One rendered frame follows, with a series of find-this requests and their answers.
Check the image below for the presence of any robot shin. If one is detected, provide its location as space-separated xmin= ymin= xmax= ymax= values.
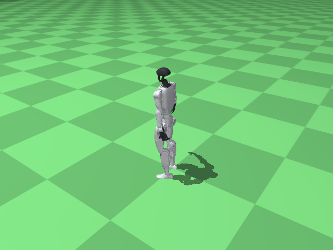
xmin=167 ymin=140 xmax=176 ymax=166
xmin=160 ymin=151 xmax=170 ymax=176

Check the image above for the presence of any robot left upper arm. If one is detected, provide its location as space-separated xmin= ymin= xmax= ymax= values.
xmin=153 ymin=90 xmax=162 ymax=114

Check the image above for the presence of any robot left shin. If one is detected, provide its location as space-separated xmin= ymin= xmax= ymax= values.
xmin=160 ymin=151 xmax=170 ymax=176

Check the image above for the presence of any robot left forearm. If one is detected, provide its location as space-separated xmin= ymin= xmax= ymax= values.
xmin=155 ymin=110 xmax=163 ymax=132

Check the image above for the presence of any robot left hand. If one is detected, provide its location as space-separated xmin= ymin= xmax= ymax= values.
xmin=159 ymin=127 xmax=170 ymax=141

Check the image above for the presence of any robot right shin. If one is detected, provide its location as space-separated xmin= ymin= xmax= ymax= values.
xmin=167 ymin=140 xmax=176 ymax=166

